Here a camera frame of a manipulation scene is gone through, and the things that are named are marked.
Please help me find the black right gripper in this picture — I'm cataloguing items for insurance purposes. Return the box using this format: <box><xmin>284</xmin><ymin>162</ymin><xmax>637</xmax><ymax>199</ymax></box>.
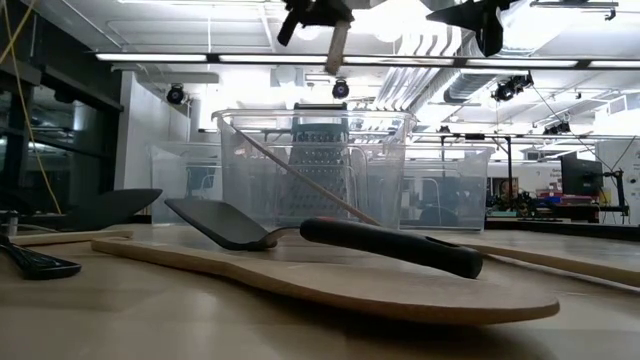
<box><xmin>427</xmin><ymin>0</ymin><xmax>521</xmax><ymax>57</ymax></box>

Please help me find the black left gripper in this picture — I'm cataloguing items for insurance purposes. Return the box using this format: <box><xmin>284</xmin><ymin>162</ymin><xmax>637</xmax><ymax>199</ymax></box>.
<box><xmin>277</xmin><ymin>0</ymin><xmax>354</xmax><ymax>47</ymax></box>

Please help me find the wooden spork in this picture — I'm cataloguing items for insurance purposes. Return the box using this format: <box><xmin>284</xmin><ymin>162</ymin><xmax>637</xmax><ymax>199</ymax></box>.
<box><xmin>237</xmin><ymin>128</ymin><xmax>382</xmax><ymax>227</ymax></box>

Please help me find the black spatula with metal neck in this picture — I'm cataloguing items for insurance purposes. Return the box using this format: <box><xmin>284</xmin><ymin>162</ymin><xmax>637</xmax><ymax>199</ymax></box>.
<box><xmin>164</xmin><ymin>198</ymin><xmax>484</xmax><ymax>280</ymax></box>

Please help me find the black spoon with red accent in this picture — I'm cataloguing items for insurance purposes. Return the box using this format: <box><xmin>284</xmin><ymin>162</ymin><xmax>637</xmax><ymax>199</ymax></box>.
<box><xmin>37</xmin><ymin>188</ymin><xmax>164</xmax><ymax>232</ymax></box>

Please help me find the long wooden utensil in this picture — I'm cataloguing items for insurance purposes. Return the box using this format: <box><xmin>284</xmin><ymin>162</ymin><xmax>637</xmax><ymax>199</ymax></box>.
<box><xmin>464</xmin><ymin>242</ymin><xmax>640</xmax><ymax>290</ymax></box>

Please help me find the large wooden spoon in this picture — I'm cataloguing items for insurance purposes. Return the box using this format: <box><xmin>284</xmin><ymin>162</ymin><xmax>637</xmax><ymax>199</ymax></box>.
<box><xmin>91</xmin><ymin>234</ymin><xmax>560</xmax><ymax>327</ymax></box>

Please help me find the round white ceiling lamp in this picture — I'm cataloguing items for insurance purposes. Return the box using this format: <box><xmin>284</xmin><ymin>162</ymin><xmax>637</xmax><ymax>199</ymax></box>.
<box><xmin>294</xmin><ymin>23</ymin><xmax>322</xmax><ymax>42</ymax></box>

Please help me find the teal metal box grater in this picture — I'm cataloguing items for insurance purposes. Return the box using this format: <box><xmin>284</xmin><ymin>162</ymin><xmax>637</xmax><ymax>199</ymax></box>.
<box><xmin>277</xmin><ymin>102</ymin><xmax>354</xmax><ymax>226</ymax></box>

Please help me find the long ceiling light bar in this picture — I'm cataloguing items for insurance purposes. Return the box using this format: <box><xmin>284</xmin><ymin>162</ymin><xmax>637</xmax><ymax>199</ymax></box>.
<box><xmin>94</xmin><ymin>52</ymin><xmax>640</xmax><ymax>69</ymax></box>

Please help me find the clear plastic bin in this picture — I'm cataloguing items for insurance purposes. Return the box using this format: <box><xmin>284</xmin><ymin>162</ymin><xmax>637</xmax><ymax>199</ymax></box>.
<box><xmin>399</xmin><ymin>144</ymin><xmax>496</xmax><ymax>232</ymax></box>
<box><xmin>212</xmin><ymin>108</ymin><xmax>417</xmax><ymax>230</ymax></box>
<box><xmin>148</xmin><ymin>142</ymin><xmax>224</xmax><ymax>226</ymax></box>

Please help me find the person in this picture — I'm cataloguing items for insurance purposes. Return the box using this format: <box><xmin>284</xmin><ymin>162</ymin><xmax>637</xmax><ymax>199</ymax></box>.
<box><xmin>497</xmin><ymin>177</ymin><xmax>519</xmax><ymax>202</ymax></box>

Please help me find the black monitor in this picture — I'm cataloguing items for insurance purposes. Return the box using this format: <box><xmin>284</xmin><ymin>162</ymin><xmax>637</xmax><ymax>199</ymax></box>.
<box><xmin>559</xmin><ymin>151</ymin><xmax>605</xmax><ymax>199</ymax></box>

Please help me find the cluttered background workbench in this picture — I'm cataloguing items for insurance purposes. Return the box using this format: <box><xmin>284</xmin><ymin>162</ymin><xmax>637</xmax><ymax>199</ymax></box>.
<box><xmin>487</xmin><ymin>187</ymin><xmax>631</xmax><ymax>225</ymax></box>

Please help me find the wooden slotted spatula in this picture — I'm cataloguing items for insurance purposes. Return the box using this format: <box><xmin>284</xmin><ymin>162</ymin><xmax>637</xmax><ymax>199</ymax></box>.
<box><xmin>9</xmin><ymin>230</ymin><xmax>134</xmax><ymax>248</ymax></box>

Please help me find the small grey cylinder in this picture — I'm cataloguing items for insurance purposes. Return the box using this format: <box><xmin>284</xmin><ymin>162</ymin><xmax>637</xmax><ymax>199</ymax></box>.
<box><xmin>0</xmin><ymin>207</ymin><xmax>21</xmax><ymax>237</ymax></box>

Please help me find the glossy black plastic utensil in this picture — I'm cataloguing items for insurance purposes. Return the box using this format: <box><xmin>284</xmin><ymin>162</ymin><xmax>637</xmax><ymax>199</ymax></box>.
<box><xmin>0</xmin><ymin>233</ymin><xmax>83</xmax><ymax>281</ymax></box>

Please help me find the silver ventilation duct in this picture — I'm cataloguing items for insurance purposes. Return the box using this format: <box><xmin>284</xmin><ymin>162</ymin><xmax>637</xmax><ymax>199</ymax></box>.
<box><xmin>442</xmin><ymin>0</ymin><xmax>591</xmax><ymax>104</ymax></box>

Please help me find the yellow cable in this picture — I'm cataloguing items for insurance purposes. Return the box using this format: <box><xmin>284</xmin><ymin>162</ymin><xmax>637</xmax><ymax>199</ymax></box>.
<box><xmin>0</xmin><ymin>0</ymin><xmax>64</xmax><ymax>216</ymax></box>

